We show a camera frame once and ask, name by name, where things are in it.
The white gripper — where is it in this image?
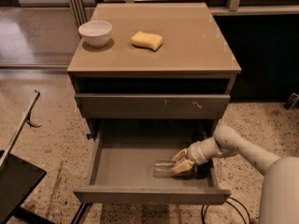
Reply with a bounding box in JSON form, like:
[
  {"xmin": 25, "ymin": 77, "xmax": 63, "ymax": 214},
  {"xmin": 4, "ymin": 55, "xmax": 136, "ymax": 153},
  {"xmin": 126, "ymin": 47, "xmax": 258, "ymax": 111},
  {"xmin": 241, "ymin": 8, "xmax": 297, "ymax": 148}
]
[{"xmin": 171, "ymin": 141, "xmax": 208, "ymax": 175}]

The clear plastic water bottle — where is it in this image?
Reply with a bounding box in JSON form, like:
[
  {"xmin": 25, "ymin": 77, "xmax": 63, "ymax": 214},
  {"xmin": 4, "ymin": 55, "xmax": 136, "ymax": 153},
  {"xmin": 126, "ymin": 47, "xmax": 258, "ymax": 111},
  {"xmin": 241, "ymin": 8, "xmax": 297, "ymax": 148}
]
[{"xmin": 152, "ymin": 160, "xmax": 194, "ymax": 178}]

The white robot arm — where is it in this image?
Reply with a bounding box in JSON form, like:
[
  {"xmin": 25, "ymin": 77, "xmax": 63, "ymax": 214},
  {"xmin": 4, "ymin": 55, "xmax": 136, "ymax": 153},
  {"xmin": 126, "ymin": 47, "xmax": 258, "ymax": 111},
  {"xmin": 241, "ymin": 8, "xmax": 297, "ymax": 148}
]
[{"xmin": 172, "ymin": 126, "xmax": 299, "ymax": 224}]

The open grey middle drawer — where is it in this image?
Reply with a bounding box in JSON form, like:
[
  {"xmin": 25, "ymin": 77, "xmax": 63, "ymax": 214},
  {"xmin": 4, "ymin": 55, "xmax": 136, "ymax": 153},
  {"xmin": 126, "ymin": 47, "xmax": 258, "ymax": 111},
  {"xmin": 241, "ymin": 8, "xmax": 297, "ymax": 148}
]
[{"xmin": 74, "ymin": 130, "xmax": 231, "ymax": 204}]

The grey drawer cabinet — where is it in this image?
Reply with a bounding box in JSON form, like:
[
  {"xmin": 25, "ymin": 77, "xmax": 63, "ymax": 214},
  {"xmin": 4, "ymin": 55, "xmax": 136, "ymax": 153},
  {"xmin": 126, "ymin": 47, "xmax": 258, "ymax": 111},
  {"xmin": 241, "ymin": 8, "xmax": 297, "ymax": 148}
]
[{"xmin": 67, "ymin": 3, "xmax": 241, "ymax": 136}]

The closed grey upper drawer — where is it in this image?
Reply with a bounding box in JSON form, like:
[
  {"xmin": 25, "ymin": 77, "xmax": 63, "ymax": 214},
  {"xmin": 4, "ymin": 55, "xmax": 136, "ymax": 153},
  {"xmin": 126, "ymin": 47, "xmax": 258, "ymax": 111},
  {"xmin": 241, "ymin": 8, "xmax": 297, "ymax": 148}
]
[{"xmin": 75, "ymin": 93, "xmax": 230, "ymax": 119}]

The small dark floor object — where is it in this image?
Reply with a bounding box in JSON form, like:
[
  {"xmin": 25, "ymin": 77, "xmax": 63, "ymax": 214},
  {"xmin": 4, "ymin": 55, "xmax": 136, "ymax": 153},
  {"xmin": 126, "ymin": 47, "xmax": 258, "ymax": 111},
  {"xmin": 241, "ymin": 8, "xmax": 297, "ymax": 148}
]
[{"xmin": 283, "ymin": 92, "xmax": 299, "ymax": 110}]

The yellow sponge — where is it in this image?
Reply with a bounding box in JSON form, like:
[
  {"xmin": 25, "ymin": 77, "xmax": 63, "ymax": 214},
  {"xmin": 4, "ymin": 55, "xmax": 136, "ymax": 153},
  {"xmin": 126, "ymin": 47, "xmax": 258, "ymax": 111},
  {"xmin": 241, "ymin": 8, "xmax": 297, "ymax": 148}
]
[{"xmin": 131, "ymin": 31, "xmax": 164, "ymax": 51}]

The white ceramic bowl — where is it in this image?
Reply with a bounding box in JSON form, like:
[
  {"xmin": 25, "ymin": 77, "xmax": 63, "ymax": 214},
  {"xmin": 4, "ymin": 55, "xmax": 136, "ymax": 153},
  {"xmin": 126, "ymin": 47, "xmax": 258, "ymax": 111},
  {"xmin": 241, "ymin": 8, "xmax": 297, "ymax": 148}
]
[{"xmin": 78, "ymin": 21, "xmax": 112, "ymax": 48}]

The grey metal bar with hook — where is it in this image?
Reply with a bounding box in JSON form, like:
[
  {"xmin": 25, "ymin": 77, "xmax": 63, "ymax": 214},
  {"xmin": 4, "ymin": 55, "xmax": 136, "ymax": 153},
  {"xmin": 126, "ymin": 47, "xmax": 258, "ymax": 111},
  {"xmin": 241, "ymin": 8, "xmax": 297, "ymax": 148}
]
[{"xmin": 0, "ymin": 91, "xmax": 42, "ymax": 172}]

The black tilted panel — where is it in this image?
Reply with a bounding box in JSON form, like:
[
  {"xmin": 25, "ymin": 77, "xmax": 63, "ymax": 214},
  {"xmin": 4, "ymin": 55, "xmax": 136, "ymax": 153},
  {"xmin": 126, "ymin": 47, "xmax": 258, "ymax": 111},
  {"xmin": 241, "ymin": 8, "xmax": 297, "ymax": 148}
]
[{"xmin": 0, "ymin": 154, "xmax": 47, "ymax": 224}]

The black cable on floor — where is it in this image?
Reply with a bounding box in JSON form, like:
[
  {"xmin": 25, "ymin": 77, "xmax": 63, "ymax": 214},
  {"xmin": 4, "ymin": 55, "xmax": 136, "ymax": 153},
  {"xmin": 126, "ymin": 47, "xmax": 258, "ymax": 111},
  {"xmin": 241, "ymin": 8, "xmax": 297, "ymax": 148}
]
[{"xmin": 200, "ymin": 196, "xmax": 252, "ymax": 224}]

